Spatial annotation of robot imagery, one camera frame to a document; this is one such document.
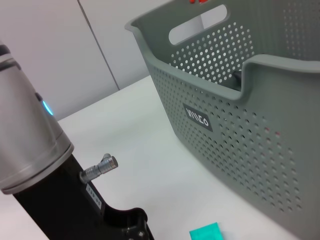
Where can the black clay teapot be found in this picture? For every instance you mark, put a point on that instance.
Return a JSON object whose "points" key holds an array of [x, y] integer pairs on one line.
{"points": [[237, 77]]}

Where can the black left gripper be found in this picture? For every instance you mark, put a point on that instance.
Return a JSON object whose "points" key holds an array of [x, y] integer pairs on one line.
{"points": [[70, 212]]}

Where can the grey-green perforated storage bin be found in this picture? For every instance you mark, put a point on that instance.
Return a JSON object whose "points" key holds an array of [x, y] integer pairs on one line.
{"points": [[237, 137]]}

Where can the orange plastic crate rim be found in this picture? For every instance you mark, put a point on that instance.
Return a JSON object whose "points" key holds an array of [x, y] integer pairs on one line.
{"points": [[197, 1]]}

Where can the teal square building brick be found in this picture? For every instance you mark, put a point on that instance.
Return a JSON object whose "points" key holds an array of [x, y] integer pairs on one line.
{"points": [[206, 232]]}

